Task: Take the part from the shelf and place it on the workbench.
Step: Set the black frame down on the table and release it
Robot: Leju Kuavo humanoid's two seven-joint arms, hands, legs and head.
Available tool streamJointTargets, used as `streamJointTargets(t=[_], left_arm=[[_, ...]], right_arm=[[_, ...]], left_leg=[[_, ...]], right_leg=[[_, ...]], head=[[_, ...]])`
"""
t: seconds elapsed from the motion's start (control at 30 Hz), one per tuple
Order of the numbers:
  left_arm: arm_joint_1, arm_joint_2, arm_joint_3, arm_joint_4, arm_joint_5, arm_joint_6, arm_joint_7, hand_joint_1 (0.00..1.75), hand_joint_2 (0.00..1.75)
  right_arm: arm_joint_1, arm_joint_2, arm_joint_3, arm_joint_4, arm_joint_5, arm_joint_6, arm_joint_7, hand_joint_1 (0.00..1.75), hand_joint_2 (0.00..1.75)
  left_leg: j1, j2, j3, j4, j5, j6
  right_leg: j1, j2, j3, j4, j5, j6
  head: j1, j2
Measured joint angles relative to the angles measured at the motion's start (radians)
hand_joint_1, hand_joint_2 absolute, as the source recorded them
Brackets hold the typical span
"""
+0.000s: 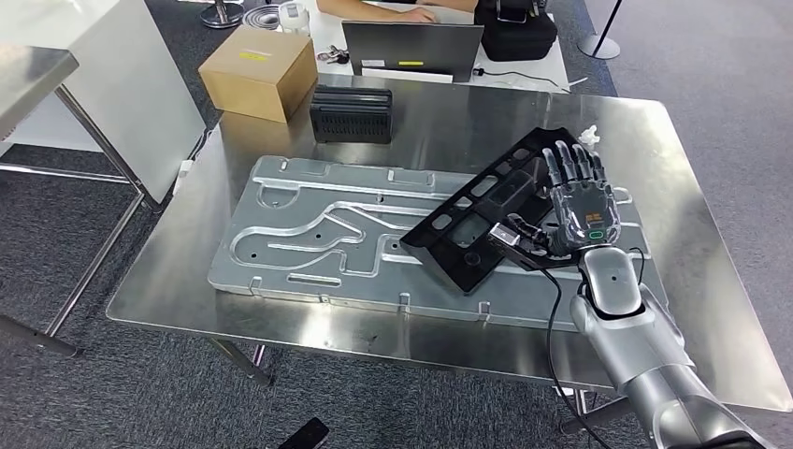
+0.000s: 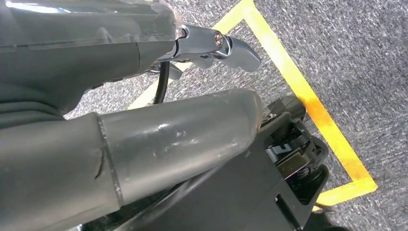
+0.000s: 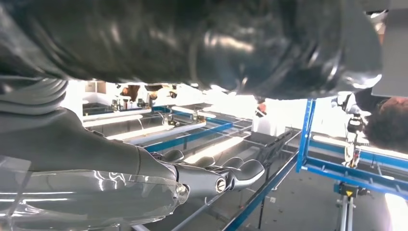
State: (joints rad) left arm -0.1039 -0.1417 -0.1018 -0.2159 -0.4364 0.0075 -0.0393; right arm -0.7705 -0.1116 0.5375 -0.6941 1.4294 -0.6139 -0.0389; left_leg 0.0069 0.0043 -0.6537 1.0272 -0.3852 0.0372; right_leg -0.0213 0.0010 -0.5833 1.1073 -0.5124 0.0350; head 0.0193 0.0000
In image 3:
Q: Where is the blue metal frame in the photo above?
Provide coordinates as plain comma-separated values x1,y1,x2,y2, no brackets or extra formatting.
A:
143,105,302,231
295,98,408,202

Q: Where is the white tube light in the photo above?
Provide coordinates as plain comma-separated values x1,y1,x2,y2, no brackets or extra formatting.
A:
106,122,208,144
82,108,152,128

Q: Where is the person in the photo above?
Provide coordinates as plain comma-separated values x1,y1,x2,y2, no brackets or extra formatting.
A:
355,88,408,154

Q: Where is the white and black device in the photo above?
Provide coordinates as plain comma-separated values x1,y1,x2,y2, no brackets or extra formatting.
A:
331,92,367,169

